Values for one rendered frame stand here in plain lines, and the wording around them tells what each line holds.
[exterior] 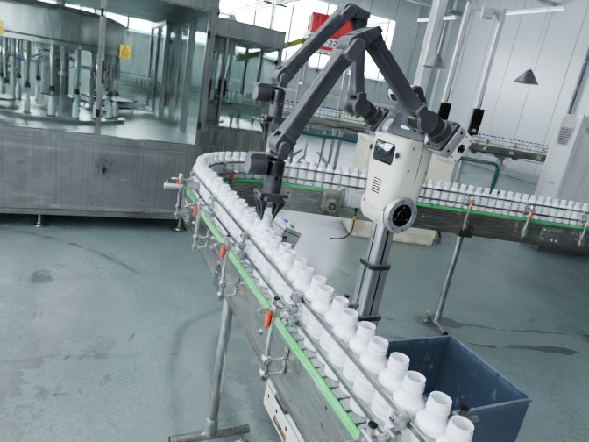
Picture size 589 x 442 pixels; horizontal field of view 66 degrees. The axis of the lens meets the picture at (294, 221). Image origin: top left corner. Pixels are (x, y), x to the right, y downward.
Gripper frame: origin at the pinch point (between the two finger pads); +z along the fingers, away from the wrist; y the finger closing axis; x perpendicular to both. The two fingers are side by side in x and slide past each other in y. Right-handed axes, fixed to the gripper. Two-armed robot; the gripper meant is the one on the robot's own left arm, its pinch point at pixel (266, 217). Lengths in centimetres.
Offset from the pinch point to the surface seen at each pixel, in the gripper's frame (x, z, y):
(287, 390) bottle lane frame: -47, 32, -5
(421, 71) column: 845, -139, 694
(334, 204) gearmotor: 114, 24, 93
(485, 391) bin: -58, 30, 53
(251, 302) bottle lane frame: -13.3, 24.1, -5.4
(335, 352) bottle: -60, 11, -3
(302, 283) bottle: -37.2, 5.8, -2.0
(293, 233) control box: 11.3, 9.2, 16.5
